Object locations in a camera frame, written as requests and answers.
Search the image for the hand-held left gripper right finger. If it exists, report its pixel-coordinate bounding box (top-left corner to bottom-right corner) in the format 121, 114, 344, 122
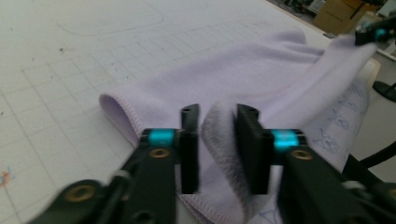
235, 103, 276, 195

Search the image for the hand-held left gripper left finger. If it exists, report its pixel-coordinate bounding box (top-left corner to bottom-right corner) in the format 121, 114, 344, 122
179, 103, 200, 194

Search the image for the white floor board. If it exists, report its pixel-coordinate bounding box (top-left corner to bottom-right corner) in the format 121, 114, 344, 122
375, 46, 396, 63

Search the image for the open cardboard box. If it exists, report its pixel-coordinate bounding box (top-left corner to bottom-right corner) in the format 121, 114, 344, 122
312, 0, 376, 35

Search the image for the lilac printed towel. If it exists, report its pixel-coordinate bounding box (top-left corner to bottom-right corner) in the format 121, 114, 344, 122
98, 29, 379, 224

